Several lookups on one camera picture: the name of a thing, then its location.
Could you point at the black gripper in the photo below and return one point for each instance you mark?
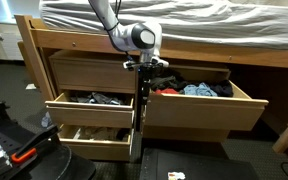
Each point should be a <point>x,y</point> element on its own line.
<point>148,72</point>

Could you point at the wooden drawer with colourful clothes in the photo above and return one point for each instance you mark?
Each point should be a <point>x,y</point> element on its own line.
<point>200,113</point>

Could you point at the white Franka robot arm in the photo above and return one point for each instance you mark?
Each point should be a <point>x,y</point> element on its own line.
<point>130,35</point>

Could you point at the closed deep wooden drawer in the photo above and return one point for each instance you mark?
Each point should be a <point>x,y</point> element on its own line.
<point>90,73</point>

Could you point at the wide low wooden drawer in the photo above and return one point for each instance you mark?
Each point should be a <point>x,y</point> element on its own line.
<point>184,135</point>

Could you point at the wooden drawer with grey clothes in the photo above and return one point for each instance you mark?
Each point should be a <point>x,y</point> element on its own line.
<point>90,115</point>

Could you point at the wooden drawer with pale fabric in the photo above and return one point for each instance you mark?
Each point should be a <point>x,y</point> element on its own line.
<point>97,150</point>

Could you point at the red garment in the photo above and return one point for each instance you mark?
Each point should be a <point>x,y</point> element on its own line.
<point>166,91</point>

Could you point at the black clothes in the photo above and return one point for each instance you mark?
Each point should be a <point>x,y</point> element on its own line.
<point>165,83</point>

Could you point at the dark grey clothes pile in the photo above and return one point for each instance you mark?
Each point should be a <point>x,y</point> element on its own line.
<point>97,98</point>

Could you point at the pale patterned fabric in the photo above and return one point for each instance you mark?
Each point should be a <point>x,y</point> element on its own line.
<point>100,133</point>

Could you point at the white striped mattress sheet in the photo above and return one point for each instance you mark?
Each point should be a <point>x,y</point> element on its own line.
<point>200,23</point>

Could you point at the black box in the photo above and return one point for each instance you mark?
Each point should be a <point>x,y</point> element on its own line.
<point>197,165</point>

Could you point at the white sticker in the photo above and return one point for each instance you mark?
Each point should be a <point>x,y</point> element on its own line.
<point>176,176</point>

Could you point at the crumpled grey plastic bag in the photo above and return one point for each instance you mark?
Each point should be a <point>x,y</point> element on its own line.
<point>46,120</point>

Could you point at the white paper scrap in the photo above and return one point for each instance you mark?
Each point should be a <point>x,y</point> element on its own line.
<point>30,86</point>

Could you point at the black robot cart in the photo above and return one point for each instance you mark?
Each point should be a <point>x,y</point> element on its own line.
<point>50,166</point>

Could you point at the white radiator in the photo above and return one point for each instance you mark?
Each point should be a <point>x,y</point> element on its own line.
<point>9,45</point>

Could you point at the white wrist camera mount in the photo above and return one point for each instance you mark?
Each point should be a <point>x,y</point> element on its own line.
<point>160,62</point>

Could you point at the wooden bed frame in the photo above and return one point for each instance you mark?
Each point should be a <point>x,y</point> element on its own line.
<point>84,41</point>

